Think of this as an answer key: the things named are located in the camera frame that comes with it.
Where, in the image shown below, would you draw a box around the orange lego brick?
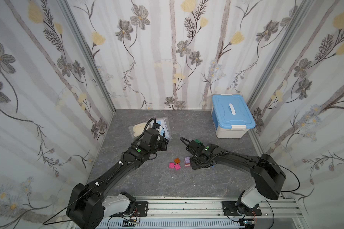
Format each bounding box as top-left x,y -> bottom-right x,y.
174,158 -> 181,164

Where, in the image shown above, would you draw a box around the green lego brick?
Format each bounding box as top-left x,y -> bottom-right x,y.
195,139 -> 203,145

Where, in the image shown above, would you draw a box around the pink lego brick bottom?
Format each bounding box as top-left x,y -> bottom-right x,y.
174,164 -> 181,170

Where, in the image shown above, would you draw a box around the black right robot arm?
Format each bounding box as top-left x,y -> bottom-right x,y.
180,137 -> 301,216

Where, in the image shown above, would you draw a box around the bagged cream gloves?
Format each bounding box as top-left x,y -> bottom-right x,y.
129,122 -> 146,139

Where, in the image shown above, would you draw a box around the lilac lego brick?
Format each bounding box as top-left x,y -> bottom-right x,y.
184,157 -> 191,164

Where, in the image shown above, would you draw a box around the bagged blue face mask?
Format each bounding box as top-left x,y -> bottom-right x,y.
156,117 -> 172,140

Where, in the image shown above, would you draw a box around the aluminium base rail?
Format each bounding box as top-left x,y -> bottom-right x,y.
95,195 -> 308,229

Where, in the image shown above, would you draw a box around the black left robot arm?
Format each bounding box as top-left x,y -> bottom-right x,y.
61,117 -> 169,229

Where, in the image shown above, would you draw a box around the blue lid storage box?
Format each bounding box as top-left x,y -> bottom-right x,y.
211,94 -> 256,139

